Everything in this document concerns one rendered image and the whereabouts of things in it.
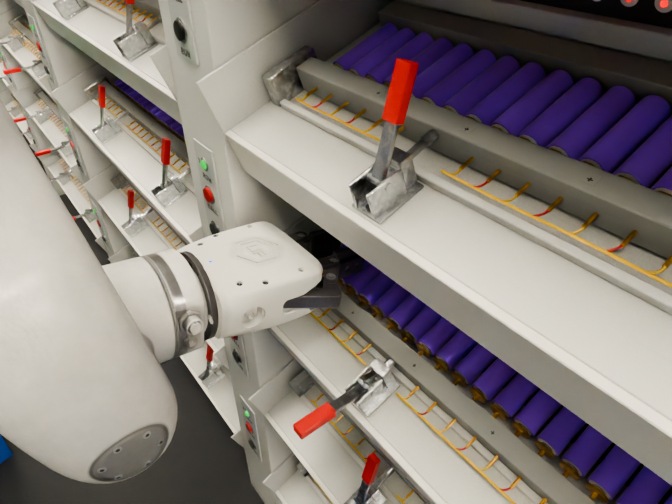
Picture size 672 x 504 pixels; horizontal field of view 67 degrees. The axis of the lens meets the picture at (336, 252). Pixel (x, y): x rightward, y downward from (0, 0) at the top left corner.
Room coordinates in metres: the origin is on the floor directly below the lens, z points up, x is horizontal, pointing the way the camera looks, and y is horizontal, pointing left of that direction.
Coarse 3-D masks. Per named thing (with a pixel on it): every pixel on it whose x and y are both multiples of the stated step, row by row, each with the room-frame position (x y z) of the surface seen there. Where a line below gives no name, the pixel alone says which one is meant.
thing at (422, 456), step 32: (320, 320) 0.37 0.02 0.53; (384, 320) 0.35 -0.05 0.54; (320, 352) 0.33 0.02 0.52; (416, 352) 0.31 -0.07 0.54; (320, 384) 0.32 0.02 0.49; (352, 416) 0.27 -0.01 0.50; (384, 416) 0.26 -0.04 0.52; (416, 416) 0.26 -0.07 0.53; (512, 416) 0.24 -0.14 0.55; (384, 448) 0.24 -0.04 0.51; (416, 448) 0.23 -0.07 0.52; (448, 448) 0.23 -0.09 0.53; (416, 480) 0.21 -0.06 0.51; (448, 480) 0.20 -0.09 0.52; (480, 480) 0.20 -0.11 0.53; (576, 480) 0.19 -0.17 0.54
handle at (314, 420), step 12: (360, 384) 0.27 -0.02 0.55; (348, 396) 0.27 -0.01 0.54; (360, 396) 0.27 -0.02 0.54; (324, 408) 0.25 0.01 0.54; (336, 408) 0.26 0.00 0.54; (300, 420) 0.24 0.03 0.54; (312, 420) 0.24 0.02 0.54; (324, 420) 0.24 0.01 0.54; (300, 432) 0.23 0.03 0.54; (312, 432) 0.24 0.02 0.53
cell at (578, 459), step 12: (588, 432) 0.21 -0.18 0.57; (576, 444) 0.21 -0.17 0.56; (588, 444) 0.20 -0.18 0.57; (600, 444) 0.20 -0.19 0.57; (564, 456) 0.20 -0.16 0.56; (576, 456) 0.20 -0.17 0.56; (588, 456) 0.20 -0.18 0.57; (600, 456) 0.20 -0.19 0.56; (576, 468) 0.19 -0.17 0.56; (588, 468) 0.19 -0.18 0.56
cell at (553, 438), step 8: (560, 416) 0.23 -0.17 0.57; (568, 416) 0.23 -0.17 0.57; (576, 416) 0.23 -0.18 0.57; (552, 424) 0.22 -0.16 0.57; (560, 424) 0.22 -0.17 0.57; (568, 424) 0.22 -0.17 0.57; (576, 424) 0.22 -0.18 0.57; (584, 424) 0.22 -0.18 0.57; (544, 432) 0.22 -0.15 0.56; (552, 432) 0.22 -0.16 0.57; (560, 432) 0.22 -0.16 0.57; (568, 432) 0.22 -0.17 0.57; (576, 432) 0.22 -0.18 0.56; (544, 440) 0.21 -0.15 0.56; (552, 440) 0.21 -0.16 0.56; (560, 440) 0.21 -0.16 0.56; (568, 440) 0.21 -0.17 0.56; (552, 448) 0.21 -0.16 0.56; (560, 448) 0.21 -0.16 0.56
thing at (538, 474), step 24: (336, 312) 0.36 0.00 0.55; (360, 312) 0.35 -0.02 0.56; (336, 336) 0.34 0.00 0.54; (384, 336) 0.32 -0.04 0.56; (360, 360) 0.31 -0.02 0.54; (408, 360) 0.29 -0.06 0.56; (432, 384) 0.27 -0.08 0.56; (432, 408) 0.25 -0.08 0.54; (456, 408) 0.24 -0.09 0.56; (480, 408) 0.24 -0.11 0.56; (480, 432) 0.22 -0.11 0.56; (504, 432) 0.22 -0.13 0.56; (504, 456) 0.20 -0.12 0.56; (528, 456) 0.20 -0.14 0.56; (528, 480) 0.19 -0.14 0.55; (552, 480) 0.18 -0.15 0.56
